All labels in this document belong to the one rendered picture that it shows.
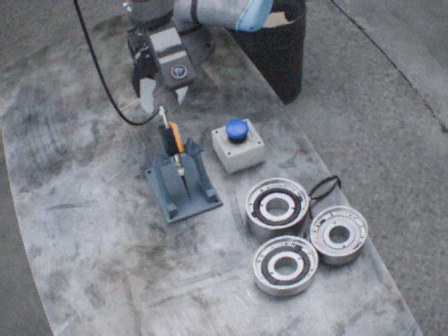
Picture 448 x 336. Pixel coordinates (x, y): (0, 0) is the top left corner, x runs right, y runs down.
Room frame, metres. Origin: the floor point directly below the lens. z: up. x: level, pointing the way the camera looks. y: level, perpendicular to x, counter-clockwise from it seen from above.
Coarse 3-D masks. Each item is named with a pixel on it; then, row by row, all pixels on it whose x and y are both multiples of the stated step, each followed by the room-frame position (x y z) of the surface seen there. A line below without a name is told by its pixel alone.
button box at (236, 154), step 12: (216, 132) 0.87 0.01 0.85; (252, 132) 0.86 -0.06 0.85; (216, 144) 0.85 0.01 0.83; (228, 144) 0.83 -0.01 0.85; (240, 144) 0.83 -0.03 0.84; (252, 144) 0.83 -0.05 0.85; (264, 144) 0.83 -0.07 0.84; (228, 156) 0.81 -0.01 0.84; (240, 156) 0.81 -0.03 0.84; (252, 156) 0.82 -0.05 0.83; (264, 156) 0.83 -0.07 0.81; (228, 168) 0.81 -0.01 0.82; (240, 168) 0.81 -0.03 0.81
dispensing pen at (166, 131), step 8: (160, 104) 0.85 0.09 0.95; (160, 112) 0.82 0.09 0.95; (168, 120) 0.82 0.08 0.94; (160, 128) 0.81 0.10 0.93; (168, 128) 0.80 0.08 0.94; (168, 136) 0.79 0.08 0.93; (168, 144) 0.78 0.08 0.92; (176, 144) 0.78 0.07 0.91; (168, 152) 0.78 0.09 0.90; (176, 152) 0.77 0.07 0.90; (176, 160) 0.78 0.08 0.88; (184, 176) 0.77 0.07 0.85; (184, 184) 0.76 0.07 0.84
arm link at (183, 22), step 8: (176, 0) 1.13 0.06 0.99; (184, 0) 1.12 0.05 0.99; (192, 0) 1.11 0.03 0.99; (176, 8) 1.12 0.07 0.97; (184, 8) 1.11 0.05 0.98; (192, 8) 1.11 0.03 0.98; (176, 16) 1.12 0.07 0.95; (184, 16) 1.11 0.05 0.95; (192, 16) 1.11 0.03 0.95; (176, 24) 1.13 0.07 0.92; (184, 24) 1.13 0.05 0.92; (192, 24) 1.13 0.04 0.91
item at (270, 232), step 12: (264, 180) 0.75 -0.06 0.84; (276, 180) 0.75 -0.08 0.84; (288, 180) 0.75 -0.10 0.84; (252, 192) 0.73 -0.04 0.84; (300, 192) 0.73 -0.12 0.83; (252, 204) 0.71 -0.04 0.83; (264, 204) 0.71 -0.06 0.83; (276, 204) 0.72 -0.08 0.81; (288, 204) 0.71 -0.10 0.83; (288, 216) 0.68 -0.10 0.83; (300, 216) 0.67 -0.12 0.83; (264, 228) 0.66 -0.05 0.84; (276, 228) 0.65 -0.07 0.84; (288, 228) 0.65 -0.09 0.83
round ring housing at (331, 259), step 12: (324, 216) 0.67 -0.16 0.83; (348, 216) 0.66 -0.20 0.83; (360, 216) 0.65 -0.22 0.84; (312, 228) 0.64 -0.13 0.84; (336, 228) 0.65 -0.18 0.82; (348, 228) 0.64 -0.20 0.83; (360, 228) 0.63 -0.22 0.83; (312, 240) 0.61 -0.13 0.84; (324, 240) 0.62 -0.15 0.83; (348, 240) 0.61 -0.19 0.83; (360, 240) 0.61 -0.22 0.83; (324, 252) 0.59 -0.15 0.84; (348, 252) 0.58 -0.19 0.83; (360, 252) 0.59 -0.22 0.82; (336, 264) 0.58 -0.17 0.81
